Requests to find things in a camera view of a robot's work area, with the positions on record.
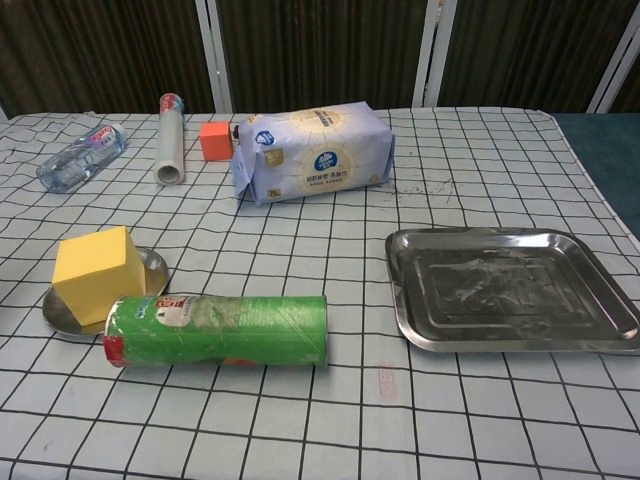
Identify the green chip can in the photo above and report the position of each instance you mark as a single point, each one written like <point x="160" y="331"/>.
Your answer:
<point x="225" y="332"/>

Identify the yellow foam block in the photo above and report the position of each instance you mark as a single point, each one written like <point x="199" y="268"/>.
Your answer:
<point x="97" y="275"/>

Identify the pale blue tissue pack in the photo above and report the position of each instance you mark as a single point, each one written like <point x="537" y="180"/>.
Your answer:
<point x="320" y="150"/>

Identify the dark red grape bunch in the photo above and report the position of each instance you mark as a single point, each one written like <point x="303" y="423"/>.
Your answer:
<point x="235" y="134"/>

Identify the orange cube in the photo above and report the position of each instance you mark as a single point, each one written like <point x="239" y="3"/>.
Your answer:
<point x="216" y="142"/>

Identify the round steel plate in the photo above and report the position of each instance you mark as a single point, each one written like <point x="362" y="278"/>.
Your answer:
<point x="155" y="272"/>

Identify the plastic wrap roll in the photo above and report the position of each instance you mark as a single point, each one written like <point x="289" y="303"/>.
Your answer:
<point x="170" y="145"/>

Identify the white checked tablecloth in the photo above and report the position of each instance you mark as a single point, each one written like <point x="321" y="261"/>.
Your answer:
<point x="320" y="425"/>

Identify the rectangular steel tray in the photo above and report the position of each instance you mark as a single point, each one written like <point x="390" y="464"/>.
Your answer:
<point x="505" y="292"/>

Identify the clear water bottle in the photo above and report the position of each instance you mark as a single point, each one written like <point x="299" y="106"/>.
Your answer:
<point x="82" y="157"/>

